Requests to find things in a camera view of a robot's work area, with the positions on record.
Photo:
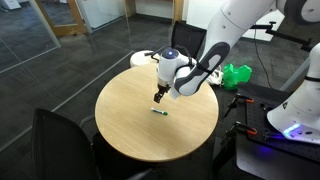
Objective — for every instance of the white round stool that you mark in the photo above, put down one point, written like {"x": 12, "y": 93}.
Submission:
{"x": 138, "y": 59}

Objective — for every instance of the black mesh office chair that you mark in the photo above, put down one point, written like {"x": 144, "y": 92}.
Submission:
{"x": 186, "y": 36}
{"x": 60, "y": 146}

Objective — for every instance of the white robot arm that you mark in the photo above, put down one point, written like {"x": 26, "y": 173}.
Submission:
{"x": 233, "y": 20}

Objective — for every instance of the white plastic bag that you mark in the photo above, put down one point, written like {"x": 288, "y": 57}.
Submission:
{"x": 216, "y": 77}

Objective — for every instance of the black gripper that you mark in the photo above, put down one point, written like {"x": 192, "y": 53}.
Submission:
{"x": 163, "y": 88}

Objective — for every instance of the wooden door frame post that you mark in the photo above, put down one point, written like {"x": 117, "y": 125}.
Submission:
{"x": 178, "y": 10}

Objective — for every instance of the green plastic bag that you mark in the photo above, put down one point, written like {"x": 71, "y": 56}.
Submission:
{"x": 236, "y": 76}

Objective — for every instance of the green whiteboard marker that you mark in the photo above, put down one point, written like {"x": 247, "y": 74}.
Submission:
{"x": 159, "y": 111}

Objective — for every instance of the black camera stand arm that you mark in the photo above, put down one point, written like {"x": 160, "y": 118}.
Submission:
{"x": 283, "y": 35}

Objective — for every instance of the wooden framed glass door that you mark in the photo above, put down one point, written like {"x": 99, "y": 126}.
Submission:
{"x": 61, "y": 30}

